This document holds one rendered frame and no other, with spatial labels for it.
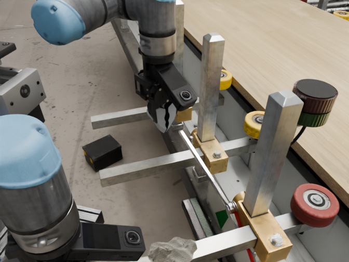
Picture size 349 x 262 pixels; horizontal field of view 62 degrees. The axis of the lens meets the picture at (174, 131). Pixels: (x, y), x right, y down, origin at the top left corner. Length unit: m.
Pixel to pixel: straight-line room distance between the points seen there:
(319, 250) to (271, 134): 0.46
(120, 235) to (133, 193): 1.30
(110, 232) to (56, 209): 0.13
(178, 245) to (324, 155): 0.38
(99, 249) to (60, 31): 0.33
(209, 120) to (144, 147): 1.33
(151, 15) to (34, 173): 0.38
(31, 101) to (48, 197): 0.55
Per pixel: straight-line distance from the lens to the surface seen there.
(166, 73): 0.62
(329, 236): 0.81
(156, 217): 1.64
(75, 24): 0.52
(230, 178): 0.99
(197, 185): 0.85
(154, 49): 0.60
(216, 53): 0.63
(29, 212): 0.33
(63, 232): 0.37
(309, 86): 0.47
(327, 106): 0.46
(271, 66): 1.05
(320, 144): 0.75
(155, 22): 0.58
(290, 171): 0.84
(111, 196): 1.75
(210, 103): 0.69
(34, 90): 0.86
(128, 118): 0.91
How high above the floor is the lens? 1.35
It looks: 39 degrees down
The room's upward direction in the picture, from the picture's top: straight up
